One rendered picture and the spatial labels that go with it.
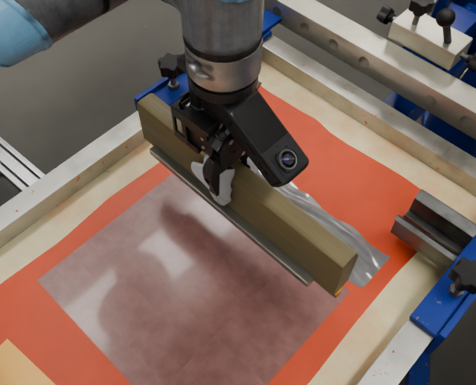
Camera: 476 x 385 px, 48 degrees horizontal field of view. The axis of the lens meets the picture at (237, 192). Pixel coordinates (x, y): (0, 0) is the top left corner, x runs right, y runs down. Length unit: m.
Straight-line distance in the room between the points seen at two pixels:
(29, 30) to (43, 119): 1.93
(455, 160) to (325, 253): 0.38
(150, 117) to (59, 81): 1.81
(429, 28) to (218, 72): 0.56
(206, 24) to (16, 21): 0.15
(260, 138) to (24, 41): 0.24
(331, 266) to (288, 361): 0.18
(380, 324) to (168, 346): 0.29
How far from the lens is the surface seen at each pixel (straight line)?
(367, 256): 0.82
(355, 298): 0.79
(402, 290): 0.81
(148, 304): 0.78
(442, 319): 0.76
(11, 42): 0.46
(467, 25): 1.09
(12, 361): 0.80
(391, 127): 0.94
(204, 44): 0.49
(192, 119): 0.59
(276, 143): 0.56
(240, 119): 0.55
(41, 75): 2.58
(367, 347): 0.77
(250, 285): 0.78
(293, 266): 0.66
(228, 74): 0.51
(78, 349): 0.78
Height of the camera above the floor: 1.67
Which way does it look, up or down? 56 degrees down
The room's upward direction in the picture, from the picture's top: straight up
